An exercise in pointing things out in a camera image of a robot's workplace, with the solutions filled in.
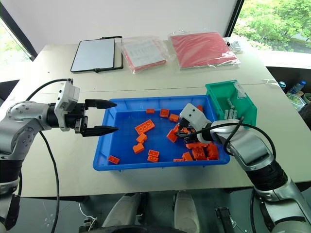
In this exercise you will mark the clear plastic scrap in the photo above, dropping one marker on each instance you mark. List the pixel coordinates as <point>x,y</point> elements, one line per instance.
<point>270,82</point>

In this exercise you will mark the black framed white board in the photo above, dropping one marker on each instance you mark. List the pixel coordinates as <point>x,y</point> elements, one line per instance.
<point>94,54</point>

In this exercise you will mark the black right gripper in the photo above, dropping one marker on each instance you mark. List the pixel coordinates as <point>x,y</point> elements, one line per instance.
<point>186,126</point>

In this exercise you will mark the clear label on green bin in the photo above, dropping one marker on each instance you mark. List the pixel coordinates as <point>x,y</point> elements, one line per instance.
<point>241,91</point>

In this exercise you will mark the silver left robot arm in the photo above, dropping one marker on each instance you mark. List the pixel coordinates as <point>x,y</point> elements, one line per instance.
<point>18,131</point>

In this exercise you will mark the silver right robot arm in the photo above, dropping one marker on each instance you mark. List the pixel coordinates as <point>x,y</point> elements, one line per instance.
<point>252,148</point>

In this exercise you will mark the small bag with grey parts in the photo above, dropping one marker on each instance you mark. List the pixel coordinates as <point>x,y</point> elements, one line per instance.
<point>235,46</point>

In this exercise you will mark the large orange building brick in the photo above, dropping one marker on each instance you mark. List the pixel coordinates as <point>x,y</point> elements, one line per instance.
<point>145,126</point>

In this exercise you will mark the flat orange building brick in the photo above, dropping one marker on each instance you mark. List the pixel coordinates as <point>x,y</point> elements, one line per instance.
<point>178,160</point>

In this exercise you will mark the plastic bag with paper sheet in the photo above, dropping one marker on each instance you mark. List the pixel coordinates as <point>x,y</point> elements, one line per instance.
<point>143,53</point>

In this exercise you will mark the black window frame post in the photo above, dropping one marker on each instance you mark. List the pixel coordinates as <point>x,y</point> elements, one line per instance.
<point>17,29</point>
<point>234,17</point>

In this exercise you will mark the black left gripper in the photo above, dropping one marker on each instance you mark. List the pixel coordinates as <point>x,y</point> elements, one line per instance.
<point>77,114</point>

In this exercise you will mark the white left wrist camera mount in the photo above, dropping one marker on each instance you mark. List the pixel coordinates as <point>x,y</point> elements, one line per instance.
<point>68,95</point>

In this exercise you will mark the plastic bag with red sheets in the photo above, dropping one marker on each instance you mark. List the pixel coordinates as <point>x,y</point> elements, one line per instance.
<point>201,48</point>

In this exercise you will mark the green plastic bin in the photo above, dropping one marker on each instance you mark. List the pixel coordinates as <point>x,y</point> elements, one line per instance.
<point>249,111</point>

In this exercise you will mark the blue capped container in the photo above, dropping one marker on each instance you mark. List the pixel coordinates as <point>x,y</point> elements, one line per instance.
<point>282,85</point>

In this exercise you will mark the white rounded robot leg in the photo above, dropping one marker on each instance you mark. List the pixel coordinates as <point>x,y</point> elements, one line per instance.
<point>185,211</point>
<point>122,211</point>

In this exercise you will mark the blue plastic bin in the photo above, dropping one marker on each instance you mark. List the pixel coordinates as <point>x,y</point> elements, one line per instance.
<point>121,160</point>

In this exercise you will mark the small orange building brick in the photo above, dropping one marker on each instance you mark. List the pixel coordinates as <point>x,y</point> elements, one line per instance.
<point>200,108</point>
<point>150,111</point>

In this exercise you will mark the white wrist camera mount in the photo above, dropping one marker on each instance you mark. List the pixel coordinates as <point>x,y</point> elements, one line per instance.
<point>68,95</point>
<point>196,117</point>

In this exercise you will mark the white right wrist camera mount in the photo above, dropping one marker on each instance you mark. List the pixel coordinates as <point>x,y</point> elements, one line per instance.
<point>196,117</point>

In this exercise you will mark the plastic bottle with blue cap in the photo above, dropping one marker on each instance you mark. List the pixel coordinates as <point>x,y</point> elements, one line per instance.
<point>298,87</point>

